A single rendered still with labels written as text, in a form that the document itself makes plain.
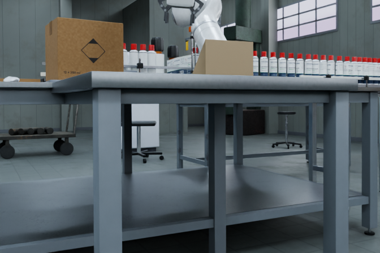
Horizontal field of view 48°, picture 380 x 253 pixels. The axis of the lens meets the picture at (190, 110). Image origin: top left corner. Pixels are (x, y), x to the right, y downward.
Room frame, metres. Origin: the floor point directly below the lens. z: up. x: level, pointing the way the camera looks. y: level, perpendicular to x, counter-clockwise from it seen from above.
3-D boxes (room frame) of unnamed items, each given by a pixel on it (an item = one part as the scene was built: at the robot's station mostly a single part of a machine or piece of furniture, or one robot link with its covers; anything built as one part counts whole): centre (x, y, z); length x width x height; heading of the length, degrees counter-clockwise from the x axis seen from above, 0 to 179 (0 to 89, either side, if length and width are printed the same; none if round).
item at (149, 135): (6.65, 0.94, 0.77); 0.78 x 0.68 x 1.53; 116
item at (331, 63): (3.03, -1.01, 0.98); 0.05 x 0.05 x 0.20
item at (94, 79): (1.63, 0.04, 0.81); 0.90 x 0.90 x 0.04; 26
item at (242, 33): (10.01, -1.27, 1.62); 1.06 x 0.85 x 3.25; 116
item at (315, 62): (2.98, -0.89, 0.98); 0.05 x 0.05 x 0.20
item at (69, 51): (1.98, 0.49, 0.99); 0.30 x 0.24 x 0.27; 121
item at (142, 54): (2.41, 0.27, 0.98); 0.05 x 0.05 x 0.20
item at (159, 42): (2.75, 0.21, 1.03); 0.09 x 0.09 x 0.30
